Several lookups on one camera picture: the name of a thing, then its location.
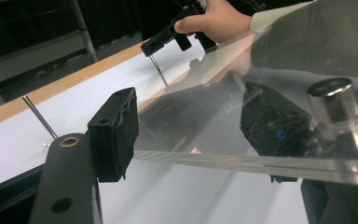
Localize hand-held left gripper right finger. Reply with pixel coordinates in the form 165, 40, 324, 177
240, 81, 358, 224

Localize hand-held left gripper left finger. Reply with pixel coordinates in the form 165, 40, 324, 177
27, 87, 140, 224

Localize thin metal pin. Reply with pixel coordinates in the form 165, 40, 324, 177
148, 55, 171, 89
22, 95, 59, 140

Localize clear acrylic panel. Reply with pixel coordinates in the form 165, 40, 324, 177
133, 0, 358, 189

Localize silver metal standoff cap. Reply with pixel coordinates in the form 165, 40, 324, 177
306, 77, 358, 157

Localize wooden table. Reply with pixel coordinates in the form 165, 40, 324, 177
0, 41, 152, 133

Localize white metal stand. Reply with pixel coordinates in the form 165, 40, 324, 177
0, 0, 99, 106

